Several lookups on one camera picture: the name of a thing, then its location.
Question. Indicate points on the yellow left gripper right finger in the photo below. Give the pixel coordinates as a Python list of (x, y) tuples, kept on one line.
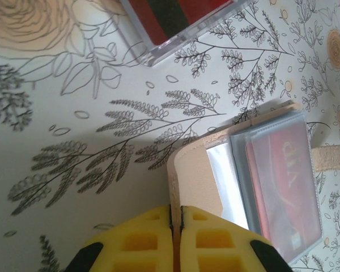
[(221, 246)]

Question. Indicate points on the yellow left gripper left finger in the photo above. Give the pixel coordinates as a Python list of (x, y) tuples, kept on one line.
[(136, 243)]

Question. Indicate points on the red item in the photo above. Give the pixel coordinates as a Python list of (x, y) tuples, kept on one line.
[(170, 48)]

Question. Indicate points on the red VIP card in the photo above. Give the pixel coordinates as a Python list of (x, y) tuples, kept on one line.
[(286, 184)]

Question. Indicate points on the red card black stripe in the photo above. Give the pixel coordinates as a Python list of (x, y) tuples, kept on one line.
[(209, 8)]

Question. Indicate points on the floral patterned table cover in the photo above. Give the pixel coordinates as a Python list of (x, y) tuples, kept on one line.
[(73, 113)]

